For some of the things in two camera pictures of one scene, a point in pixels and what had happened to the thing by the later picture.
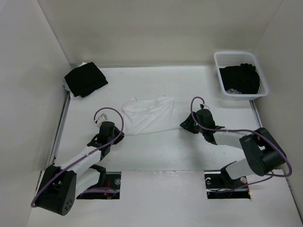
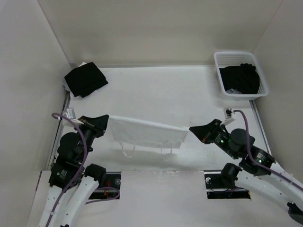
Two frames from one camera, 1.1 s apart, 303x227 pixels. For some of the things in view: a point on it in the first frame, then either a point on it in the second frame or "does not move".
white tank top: x=144 y=116 to x=129 y=132
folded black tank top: x=84 y=79 does not move
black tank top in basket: x=244 y=78 does not move
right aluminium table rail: x=256 y=113 does not move
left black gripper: x=120 y=136 to x=98 y=124
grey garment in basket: x=232 y=91 does not move
